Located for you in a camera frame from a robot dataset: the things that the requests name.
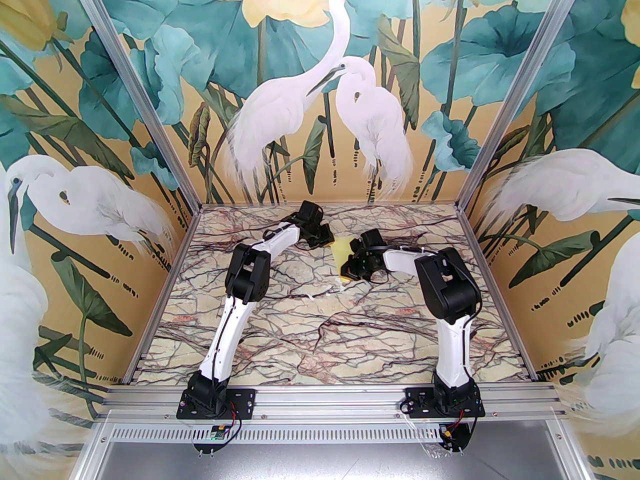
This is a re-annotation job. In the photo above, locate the white plastic scrap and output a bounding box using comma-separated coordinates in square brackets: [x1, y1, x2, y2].
[306, 282, 342, 302]

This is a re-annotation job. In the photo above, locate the pale yellow paper sheet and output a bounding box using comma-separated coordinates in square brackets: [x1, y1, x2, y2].
[331, 234, 360, 285]

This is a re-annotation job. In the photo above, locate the black mounting bracket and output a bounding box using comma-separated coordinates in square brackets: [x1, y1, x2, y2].
[439, 420, 476, 455]

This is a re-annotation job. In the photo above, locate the aluminium frame crossbar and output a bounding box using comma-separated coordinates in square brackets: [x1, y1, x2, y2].
[95, 382, 572, 423]

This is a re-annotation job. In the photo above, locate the red black wire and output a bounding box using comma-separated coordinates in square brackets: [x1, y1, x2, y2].
[220, 401, 247, 440]
[440, 410, 481, 441]

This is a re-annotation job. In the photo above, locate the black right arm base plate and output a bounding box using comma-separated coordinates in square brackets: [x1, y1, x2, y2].
[403, 387, 487, 419]

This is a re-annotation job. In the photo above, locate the grey metal sheet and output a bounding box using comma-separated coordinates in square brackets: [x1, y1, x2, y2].
[75, 440, 593, 480]

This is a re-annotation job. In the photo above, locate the perforated metal strip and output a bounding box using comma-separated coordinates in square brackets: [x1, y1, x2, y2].
[97, 422, 568, 445]

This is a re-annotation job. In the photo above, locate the aluminium frame post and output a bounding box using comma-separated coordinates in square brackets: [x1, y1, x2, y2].
[65, 0, 205, 209]
[456, 0, 587, 209]

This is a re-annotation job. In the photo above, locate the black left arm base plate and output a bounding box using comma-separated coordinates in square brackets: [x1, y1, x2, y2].
[177, 389, 257, 420]

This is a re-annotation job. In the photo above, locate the aluminium table side rail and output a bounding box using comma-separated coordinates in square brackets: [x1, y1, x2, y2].
[457, 205, 540, 383]
[120, 205, 203, 385]

